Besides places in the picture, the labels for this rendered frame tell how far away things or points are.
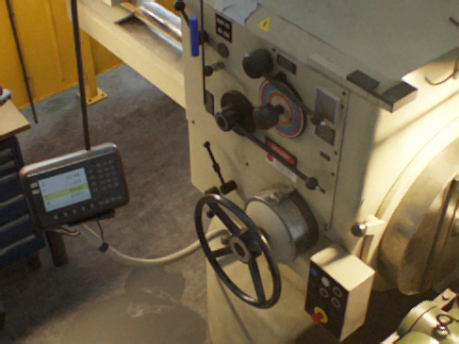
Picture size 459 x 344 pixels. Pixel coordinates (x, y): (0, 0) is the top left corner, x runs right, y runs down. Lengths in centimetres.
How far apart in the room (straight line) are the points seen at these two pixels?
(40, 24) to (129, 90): 83
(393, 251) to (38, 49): 300
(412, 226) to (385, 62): 50
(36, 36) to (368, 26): 291
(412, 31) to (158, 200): 247
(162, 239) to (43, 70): 143
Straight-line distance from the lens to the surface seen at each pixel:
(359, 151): 176
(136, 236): 386
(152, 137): 447
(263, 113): 183
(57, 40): 453
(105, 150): 240
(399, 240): 201
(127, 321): 351
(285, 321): 275
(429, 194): 196
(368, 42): 179
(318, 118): 173
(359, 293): 197
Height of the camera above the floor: 284
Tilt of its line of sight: 43 degrees down
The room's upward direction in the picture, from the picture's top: straight up
